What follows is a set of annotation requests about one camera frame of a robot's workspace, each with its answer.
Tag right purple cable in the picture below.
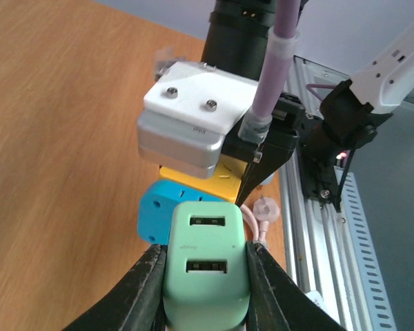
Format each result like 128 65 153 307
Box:
237 0 335 144

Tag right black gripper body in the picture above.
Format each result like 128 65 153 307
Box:
222 96 306 163

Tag grey slotted cable duct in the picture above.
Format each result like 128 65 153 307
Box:
342 172 397 330

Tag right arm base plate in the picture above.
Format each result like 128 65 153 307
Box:
297 113 341 212

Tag teal plug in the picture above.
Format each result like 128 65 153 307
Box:
137 179 222 245

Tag pink white coiled cable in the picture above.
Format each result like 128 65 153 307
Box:
239 195 281 254

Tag yellow cube socket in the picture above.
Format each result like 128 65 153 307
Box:
159 155 247 203

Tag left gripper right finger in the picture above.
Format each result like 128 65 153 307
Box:
246 241 344 330

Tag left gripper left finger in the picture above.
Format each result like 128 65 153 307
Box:
64 244 167 331

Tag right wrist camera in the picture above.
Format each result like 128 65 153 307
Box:
137 61 257 179

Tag white grey plug adapter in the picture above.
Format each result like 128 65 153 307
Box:
305 290 326 312

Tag mint green usb charger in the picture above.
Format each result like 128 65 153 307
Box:
163 201 250 330

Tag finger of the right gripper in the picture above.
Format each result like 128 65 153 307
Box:
235 139 297 206

